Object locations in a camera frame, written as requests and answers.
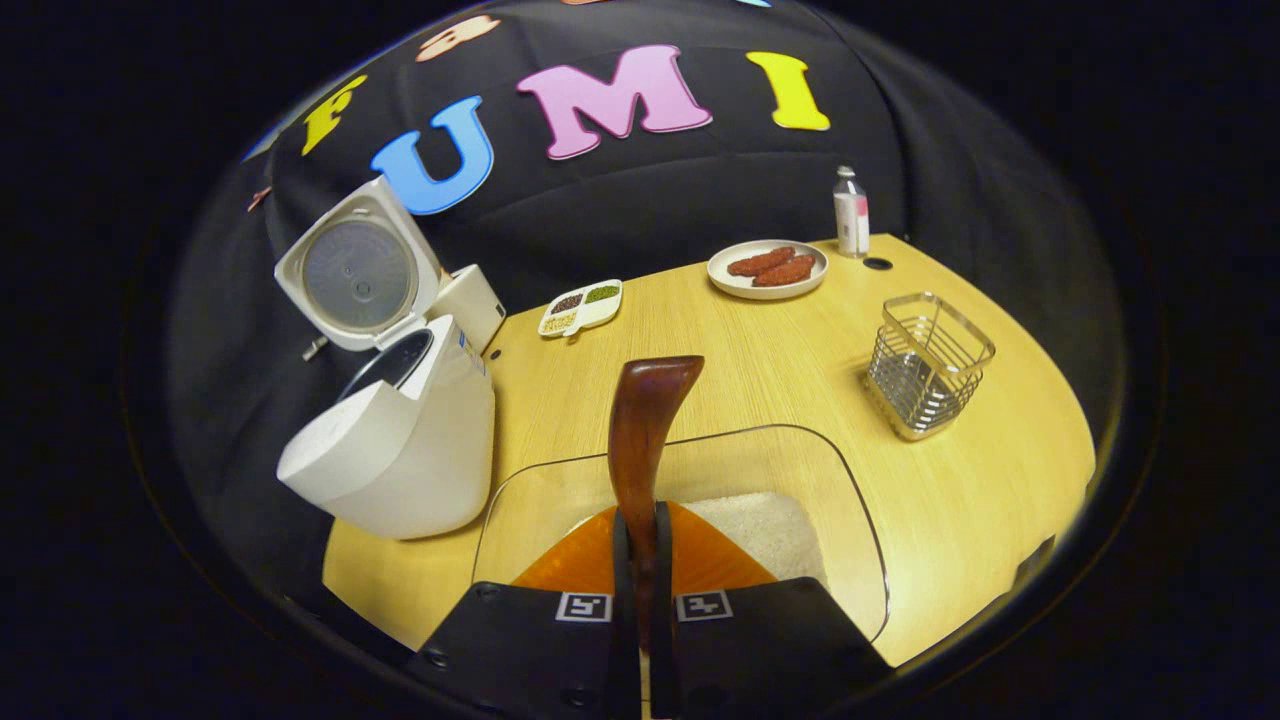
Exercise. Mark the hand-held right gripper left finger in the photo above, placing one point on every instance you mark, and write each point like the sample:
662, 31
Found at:
623, 580

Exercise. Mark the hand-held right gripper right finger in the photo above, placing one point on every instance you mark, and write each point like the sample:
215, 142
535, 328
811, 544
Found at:
664, 580

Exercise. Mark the clear rice container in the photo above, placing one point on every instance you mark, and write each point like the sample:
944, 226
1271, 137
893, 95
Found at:
780, 530

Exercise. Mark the brown wooden spoon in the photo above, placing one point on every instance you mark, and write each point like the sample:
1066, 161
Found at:
645, 430

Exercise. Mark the white rice cooker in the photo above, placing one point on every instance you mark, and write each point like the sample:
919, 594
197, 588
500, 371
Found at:
400, 450

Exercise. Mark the white divided bean dish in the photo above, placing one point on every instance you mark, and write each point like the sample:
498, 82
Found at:
580, 308

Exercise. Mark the white round plate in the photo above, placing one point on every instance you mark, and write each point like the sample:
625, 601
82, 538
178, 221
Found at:
725, 280

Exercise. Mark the brown sausage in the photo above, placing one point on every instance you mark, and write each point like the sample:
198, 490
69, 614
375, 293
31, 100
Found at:
762, 261
785, 271

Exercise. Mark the black backdrop cloth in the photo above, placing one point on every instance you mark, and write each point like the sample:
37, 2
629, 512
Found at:
650, 200

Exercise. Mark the silver cloth clip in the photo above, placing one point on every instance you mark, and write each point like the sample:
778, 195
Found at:
316, 348

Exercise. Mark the clear bottle with pink label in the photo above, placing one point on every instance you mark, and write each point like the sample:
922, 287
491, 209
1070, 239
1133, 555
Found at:
851, 215

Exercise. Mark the pink cloth clip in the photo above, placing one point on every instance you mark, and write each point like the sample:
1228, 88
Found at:
260, 199

